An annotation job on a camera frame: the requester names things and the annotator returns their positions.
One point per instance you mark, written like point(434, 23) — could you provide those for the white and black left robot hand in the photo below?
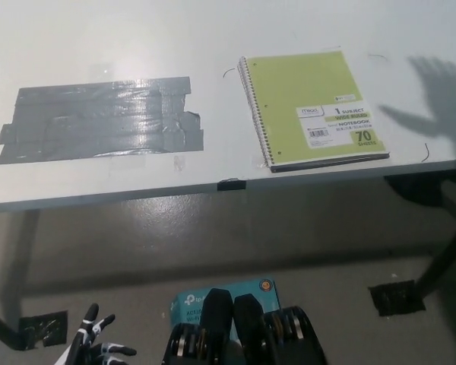
point(80, 346)

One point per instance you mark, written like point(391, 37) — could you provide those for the green spiral notebook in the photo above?
point(300, 83)

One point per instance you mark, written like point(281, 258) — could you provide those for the black robot torso blocks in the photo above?
point(222, 334)

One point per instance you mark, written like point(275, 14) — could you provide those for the teal router box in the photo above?
point(192, 302)

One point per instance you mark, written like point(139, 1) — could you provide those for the small clear tape piece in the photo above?
point(179, 163)

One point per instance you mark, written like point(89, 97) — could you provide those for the small black tape piece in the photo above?
point(232, 185)

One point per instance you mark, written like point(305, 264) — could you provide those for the grey duct tape patch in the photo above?
point(99, 121)

